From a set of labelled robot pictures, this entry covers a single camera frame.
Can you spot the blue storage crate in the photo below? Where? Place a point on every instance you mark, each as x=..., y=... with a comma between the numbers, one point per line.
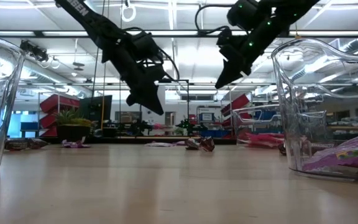
x=214, y=133

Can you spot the black table frame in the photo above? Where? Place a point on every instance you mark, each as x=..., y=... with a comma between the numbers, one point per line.
x=120, y=140

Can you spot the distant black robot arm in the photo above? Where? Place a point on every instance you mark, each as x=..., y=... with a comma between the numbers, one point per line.
x=191, y=126
x=140, y=127

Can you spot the brown mini chocolate bar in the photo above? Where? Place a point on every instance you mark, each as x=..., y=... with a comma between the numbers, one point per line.
x=15, y=144
x=207, y=144
x=281, y=148
x=192, y=144

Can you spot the grey door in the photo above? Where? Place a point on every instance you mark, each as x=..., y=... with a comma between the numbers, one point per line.
x=169, y=119

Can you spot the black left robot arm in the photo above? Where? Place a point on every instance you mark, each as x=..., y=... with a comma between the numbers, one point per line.
x=85, y=15

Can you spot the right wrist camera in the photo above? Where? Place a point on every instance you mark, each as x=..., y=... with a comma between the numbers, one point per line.
x=227, y=43

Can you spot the white ceiling vent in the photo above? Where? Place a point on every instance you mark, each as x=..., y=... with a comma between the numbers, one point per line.
x=334, y=45

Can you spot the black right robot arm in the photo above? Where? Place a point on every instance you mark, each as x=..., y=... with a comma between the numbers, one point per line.
x=284, y=15

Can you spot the black ceiling camera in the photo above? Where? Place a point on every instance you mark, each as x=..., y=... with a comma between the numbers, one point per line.
x=34, y=51

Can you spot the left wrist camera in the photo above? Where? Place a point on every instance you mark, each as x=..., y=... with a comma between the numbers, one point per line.
x=146, y=45

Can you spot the black monitor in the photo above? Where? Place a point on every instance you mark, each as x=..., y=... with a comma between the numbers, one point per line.
x=96, y=107

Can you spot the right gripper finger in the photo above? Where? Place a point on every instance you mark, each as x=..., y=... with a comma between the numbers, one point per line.
x=233, y=63
x=235, y=74

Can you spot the small blue screen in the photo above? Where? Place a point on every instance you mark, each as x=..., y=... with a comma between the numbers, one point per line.
x=207, y=117

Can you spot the potted green plant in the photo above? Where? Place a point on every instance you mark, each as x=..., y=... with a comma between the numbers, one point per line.
x=71, y=132

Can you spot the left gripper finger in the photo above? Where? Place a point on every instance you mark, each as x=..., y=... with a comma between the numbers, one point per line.
x=140, y=99
x=157, y=91

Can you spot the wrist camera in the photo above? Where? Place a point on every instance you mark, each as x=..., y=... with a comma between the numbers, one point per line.
x=146, y=45
x=227, y=43

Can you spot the wooden workbench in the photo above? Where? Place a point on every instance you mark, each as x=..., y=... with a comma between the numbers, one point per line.
x=353, y=127

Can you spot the red storage bin rack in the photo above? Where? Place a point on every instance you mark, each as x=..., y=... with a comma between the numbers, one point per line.
x=57, y=104
x=238, y=104

